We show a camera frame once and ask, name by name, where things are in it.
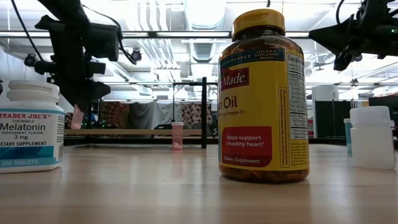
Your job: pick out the wooden shelf board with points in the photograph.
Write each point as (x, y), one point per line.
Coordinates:
(130, 132)

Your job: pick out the pink pill vial white cap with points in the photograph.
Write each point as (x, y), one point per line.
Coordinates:
(76, 119)
(177, 135)

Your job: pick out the black aluminium rig frame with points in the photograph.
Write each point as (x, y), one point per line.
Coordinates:
(124, 140)

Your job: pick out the grey cloth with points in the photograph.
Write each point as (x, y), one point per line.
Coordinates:
(141, 115)

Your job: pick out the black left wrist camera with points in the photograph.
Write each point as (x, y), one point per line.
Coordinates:
(105, 42)

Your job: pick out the orange mandala cloth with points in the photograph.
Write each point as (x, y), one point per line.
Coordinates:
(116, 115)

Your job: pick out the teal pill vial white cap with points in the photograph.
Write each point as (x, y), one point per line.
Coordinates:
(347, 137)

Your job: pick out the small clear cup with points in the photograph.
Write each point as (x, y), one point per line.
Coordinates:
(371, 140)

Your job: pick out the black overhead frame bar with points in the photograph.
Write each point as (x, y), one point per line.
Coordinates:
(146, 34)

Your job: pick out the silver ceiling air duct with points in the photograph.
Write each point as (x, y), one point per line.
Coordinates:
(203, 15)

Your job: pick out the black ceiling spotlight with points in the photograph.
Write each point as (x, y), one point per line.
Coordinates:
(30, 60)
(136, 55)

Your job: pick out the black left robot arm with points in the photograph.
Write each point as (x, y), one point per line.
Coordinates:
(62, 9)

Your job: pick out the brown floral cloth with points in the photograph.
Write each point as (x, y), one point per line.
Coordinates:
(192, 115)

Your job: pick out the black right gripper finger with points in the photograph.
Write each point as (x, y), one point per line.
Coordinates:
(343, 60)
(337, 35)

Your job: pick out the white melatonin bottle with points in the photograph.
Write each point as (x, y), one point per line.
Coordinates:
(28, 130)

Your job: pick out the fish oil bottle yellow cap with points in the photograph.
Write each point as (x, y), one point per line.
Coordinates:
(264, 109)

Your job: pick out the dark partition panels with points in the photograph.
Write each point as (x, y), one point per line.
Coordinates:
(326, 118)

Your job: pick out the black metal shelf frame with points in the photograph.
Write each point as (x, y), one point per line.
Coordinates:
(204, 118)

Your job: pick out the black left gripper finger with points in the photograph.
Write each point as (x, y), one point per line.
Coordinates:
(98, 91)
(76, 93)

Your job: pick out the black monitor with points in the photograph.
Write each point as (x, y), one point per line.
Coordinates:
(382, 100)

